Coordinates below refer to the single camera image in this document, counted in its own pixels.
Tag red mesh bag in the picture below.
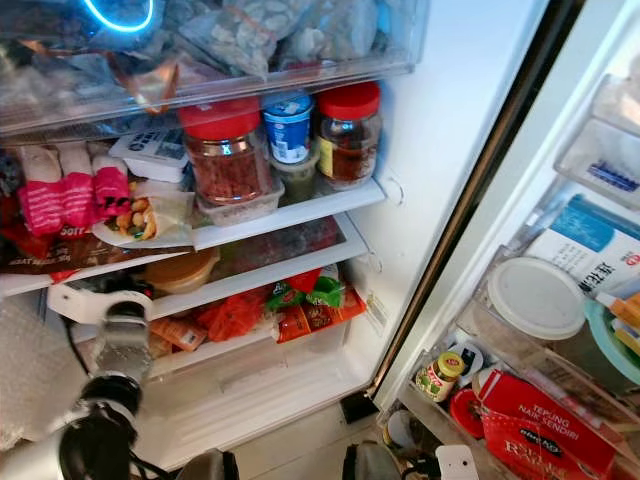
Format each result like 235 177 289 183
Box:
195 290 272 344

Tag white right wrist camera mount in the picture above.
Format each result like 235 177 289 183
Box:
434 445 480 480

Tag small orange packet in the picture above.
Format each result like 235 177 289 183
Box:
150 317 210 354

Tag blue white milk carton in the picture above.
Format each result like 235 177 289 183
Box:
523 194 640 297

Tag red-lid jar with yellow label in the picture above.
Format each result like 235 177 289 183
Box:
315 81 384 191

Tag bag of frozen dumplings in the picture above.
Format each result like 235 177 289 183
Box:
280 0 393 65
178 0 313 81

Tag pink white wrapped pack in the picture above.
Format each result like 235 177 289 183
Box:
55 142 97 233
90 150 137 223
15 146 67 237

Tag clear bubble wrap sheet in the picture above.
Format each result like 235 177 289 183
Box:
0 295 85 453

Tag blue white yogurt cup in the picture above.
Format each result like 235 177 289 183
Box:
262 91 317 167

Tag clear plastic tray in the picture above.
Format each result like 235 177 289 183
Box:
195 180 287 228

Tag jar with yellow lid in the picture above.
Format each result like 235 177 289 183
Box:
415 350 467 404

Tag white fridge bottom drawer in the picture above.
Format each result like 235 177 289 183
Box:
150 315 371 466

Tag grey right robot leg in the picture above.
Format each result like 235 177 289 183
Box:
344 440 403 480

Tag red round tin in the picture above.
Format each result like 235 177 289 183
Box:
448 388 493 441

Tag glass fridge shelf white trim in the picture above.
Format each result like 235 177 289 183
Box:
0 178 391 299
50 215 371 323

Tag white flat plastic box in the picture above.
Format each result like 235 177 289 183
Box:
108 129 190 185

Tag red-lid jar of red flakes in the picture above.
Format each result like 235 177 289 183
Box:
179 96 277 207

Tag teal plate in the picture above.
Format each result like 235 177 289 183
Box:
584 296 640 387

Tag green snack packet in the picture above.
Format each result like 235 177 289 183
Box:
265 274 347 312

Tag orange snack packet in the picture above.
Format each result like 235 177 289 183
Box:
274 290 369 345

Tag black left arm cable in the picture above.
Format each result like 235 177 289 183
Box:
63 318 99 386

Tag small green jar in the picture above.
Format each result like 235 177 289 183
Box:
270 155 321 207

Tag black fridge foot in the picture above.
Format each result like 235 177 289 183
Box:
340 391 382 427

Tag clear plastic fridge drawer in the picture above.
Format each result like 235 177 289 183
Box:
0 0 431 137

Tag clear fridge door bin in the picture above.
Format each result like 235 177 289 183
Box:
395 345 640 480
553 75 640 213
453 243 640 421

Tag dark brown printed packet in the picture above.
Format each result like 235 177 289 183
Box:
0 225 197 278

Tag grey robot leg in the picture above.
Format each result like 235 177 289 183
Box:
175 449 243 480
344 440 403 480

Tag white round lid container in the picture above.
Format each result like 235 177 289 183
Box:
487 257 589 342

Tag white black printed cup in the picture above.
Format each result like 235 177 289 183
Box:
446 342 487 387

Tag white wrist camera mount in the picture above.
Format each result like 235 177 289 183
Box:
47 283 154 327
434 445 480 480

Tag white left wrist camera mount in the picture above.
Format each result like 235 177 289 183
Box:
47 283 154 327

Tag red flour box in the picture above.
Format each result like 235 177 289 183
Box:
477 369 640 480

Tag grey left robot leg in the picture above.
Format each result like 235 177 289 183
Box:
175 449 243 480

